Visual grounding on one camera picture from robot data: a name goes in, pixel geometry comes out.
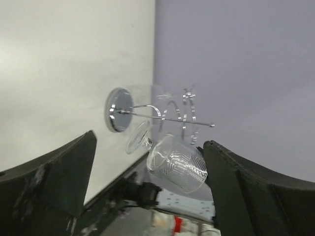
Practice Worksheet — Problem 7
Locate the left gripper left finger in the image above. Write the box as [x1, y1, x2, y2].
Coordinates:
[0, 130, 96, 236]

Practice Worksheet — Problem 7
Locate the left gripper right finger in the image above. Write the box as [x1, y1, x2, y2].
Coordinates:
[203, 141, 315, 236]

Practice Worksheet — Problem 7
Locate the ribbed wine glass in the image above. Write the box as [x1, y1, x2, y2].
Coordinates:
[126, 120, 208, 193]

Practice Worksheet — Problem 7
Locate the chrome wine glass rack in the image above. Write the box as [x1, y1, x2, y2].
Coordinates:
[104, 86, 215, 145]

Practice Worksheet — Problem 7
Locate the tall wine glass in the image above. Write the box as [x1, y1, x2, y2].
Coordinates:
[120, 85, 198, 131]

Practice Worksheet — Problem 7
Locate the black mounting base plate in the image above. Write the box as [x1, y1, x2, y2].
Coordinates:
[81, 153, 215, 236]

